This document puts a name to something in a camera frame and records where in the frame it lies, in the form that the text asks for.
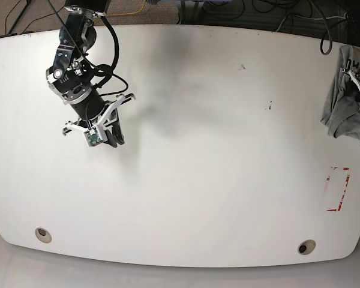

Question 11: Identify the right table cable grommet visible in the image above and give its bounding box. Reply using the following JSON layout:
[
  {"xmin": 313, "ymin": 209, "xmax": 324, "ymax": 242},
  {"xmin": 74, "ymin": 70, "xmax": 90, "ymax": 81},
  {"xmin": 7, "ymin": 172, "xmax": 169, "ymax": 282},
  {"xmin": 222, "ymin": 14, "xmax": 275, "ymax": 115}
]
[{"xmin": 298, "ymin": 239, "xmax": 316, "ymax": 256}]

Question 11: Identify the table cable grommet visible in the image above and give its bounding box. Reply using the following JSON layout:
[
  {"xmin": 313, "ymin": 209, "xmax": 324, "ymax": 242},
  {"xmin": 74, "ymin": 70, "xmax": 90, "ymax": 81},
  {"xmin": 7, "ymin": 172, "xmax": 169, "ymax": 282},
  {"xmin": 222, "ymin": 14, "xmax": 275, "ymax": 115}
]
[
  {"xmin": 298, "ymin": 239, "xmax": 316, "ymax": 256},
  {"xmin": 35, "ymin": 228, "xmax": 52, "ymax": 244}
]

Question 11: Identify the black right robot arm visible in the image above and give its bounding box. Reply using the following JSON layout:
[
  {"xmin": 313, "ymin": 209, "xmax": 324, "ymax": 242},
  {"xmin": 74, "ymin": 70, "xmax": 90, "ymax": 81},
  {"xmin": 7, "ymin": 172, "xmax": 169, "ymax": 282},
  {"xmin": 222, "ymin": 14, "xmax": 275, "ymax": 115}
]
[{"xmin": 46, "ymin": 1, "xmax": 135, "ymax": 148}]

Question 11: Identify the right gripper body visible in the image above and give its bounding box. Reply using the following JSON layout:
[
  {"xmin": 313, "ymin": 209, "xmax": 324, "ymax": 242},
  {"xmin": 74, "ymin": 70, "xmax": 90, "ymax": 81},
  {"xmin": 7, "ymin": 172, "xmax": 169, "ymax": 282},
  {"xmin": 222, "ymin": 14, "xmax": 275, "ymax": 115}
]
[{"xmin": 62, "ymin": 93, "xmax": 136, "ymax": 135}]

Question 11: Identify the yellow cable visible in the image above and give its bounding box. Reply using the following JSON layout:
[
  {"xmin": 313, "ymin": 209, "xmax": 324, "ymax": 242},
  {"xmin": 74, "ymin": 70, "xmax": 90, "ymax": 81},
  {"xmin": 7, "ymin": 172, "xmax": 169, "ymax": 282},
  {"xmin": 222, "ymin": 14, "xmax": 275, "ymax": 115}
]
[{"xmin": 107, "ymin": 0, "xmax": 147, "ymax": 17}]

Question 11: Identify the red tape marking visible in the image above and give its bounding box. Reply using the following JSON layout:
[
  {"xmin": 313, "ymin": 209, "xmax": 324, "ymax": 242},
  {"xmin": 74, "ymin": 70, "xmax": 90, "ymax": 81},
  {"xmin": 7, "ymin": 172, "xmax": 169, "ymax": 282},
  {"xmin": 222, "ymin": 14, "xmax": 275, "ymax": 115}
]
[{"xmin": 324, "ymin": 167, "xmax": 351, "ymax": 212}]

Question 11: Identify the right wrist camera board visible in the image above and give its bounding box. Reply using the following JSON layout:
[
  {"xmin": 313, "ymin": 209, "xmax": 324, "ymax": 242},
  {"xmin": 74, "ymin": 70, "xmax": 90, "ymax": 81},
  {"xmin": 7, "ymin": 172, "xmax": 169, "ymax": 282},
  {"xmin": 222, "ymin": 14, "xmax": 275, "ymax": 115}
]
[{"xmin": 84, "ymin": 128, "xmax": 104, "ymax": 147}]

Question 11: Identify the grey t-shirt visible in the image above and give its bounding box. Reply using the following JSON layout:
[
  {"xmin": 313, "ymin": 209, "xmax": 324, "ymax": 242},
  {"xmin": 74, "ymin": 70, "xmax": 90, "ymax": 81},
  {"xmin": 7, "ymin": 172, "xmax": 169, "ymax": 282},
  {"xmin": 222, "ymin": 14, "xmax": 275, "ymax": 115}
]
[{"xmin": 320, "ymin": 45, "xmax": 360, "ymax": 141}]

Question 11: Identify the left table cable grommet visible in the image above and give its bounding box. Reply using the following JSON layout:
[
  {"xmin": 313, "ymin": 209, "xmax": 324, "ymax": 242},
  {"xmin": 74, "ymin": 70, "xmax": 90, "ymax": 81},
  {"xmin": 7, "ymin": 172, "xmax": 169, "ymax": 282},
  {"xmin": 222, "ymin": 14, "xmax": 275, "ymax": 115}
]
[{"xmin": 35, "ymin": 228, "xmax": 52, "ymax": 244}]

